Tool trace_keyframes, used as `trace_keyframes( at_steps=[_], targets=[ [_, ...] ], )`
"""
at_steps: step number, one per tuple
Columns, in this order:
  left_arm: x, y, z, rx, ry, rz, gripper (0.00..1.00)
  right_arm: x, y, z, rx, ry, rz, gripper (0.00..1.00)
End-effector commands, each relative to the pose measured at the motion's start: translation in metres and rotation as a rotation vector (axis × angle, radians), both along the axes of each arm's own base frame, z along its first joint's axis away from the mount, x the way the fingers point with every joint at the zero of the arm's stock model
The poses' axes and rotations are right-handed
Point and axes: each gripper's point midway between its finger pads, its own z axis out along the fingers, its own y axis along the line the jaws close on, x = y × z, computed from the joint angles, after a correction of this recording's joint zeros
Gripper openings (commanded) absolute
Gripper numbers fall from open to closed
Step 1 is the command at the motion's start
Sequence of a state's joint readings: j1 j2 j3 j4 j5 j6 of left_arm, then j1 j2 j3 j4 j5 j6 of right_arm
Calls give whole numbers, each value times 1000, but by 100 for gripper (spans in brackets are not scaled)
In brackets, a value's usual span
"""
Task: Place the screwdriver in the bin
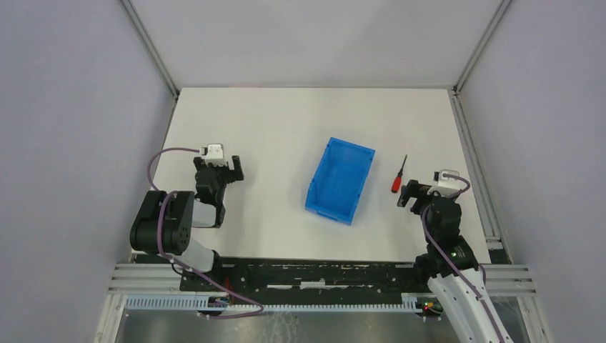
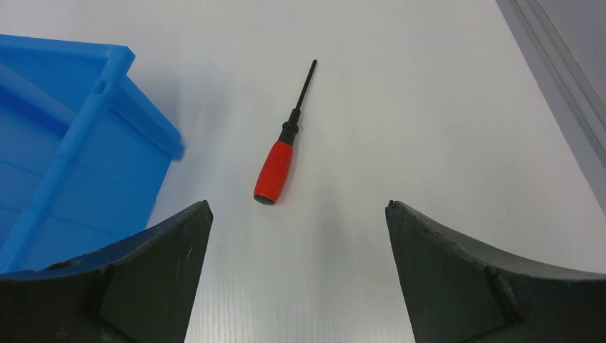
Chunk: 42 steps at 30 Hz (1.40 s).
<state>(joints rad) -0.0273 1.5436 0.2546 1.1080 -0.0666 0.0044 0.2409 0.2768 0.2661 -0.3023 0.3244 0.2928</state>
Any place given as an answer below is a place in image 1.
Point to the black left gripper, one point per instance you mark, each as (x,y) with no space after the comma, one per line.
(223,171)

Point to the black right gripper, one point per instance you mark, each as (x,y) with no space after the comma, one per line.
(418,193)

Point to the red handled screwdriver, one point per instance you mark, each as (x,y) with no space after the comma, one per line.
(396,184)

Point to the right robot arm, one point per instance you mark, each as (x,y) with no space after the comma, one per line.
(449,266)

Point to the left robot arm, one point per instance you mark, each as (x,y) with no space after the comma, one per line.
(164,223)

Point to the blue plastic bin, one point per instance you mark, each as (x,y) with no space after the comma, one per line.
(337,185)

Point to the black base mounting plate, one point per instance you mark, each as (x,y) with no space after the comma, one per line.
(300,281)

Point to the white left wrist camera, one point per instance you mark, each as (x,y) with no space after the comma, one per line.
(213,155)

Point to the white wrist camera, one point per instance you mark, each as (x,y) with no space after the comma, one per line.
(445,185)
(213,155)

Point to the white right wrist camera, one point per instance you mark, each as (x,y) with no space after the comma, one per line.
(445,185)

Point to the aluminium frame rail front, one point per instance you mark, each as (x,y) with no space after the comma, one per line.
(502,280)

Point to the white slotted cable duct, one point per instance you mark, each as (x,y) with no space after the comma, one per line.
(204,303)

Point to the aluminium corner post left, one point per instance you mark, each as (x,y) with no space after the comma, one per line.
(148,44)

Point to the aluminium corner post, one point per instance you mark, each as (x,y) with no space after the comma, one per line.
(489,31)
(148,44)

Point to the aluminium corner post right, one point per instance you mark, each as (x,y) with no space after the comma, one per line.
(489,31)

